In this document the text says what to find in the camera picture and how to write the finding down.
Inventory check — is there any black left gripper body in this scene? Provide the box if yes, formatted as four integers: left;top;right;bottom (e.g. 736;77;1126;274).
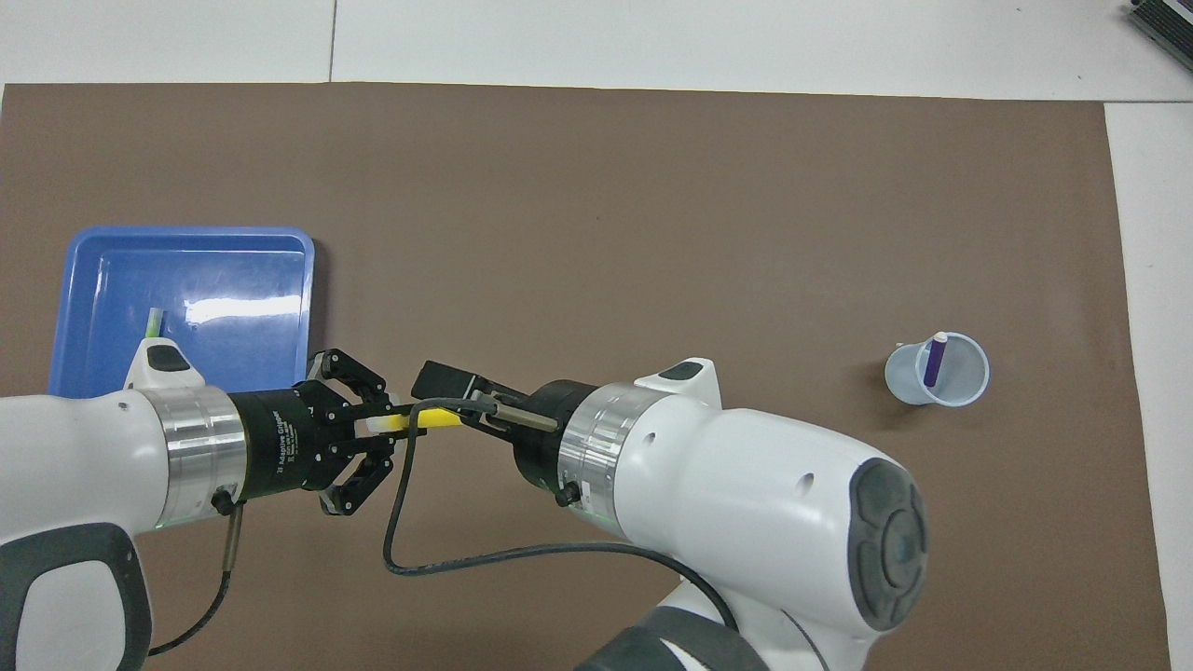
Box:
228;377;363;501

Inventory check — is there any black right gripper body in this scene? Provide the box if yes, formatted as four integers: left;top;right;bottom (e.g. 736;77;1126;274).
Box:
508;377;599;497

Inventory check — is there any yellow pen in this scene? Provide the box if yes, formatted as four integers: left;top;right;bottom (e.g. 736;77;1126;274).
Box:
359;410;463;434

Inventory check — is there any blue plastic tray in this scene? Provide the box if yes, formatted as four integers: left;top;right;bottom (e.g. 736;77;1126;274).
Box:
48;226;316;400

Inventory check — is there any brown table mat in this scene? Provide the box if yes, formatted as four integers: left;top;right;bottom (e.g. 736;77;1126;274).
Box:
0;82;1173;671

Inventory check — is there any pale blue mesh cup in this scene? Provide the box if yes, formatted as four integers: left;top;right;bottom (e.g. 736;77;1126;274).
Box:
884;331;991;409

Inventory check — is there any dark striped device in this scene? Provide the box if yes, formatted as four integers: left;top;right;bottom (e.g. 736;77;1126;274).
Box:
1126;0;1193;57

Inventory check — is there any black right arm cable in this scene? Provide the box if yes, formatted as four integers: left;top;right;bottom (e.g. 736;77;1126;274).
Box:
383;396;747;637

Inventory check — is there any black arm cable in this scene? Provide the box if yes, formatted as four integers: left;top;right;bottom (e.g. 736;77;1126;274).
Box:
383;396;747;637
147;503;246;659

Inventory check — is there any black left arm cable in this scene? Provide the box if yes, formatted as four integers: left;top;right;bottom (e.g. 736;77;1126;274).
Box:
147;503;246;659

